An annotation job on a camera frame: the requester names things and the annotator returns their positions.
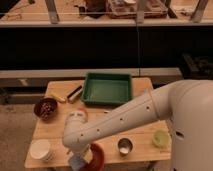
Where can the yellow corn cob toy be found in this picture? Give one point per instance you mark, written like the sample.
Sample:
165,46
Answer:
58,98

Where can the green plastic tray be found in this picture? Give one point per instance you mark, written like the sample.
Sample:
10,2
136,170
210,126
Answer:
107,89

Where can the red bowl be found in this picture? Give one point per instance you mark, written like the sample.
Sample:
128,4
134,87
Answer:
94,159

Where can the dark bowl with nuts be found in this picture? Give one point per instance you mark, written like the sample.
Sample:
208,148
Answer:
45,108

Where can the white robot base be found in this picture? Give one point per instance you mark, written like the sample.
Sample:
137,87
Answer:
189,103

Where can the black and wood brush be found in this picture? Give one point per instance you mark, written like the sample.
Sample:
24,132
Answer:
75,93

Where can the blue yellow sponge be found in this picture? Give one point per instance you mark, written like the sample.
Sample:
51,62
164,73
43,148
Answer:
77,162

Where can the white ribbed bowl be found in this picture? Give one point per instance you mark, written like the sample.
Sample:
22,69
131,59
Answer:
41,150

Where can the small metal cup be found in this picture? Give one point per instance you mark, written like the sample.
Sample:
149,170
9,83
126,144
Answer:
125,146

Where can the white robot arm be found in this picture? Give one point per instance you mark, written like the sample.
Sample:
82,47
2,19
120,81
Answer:
150,107

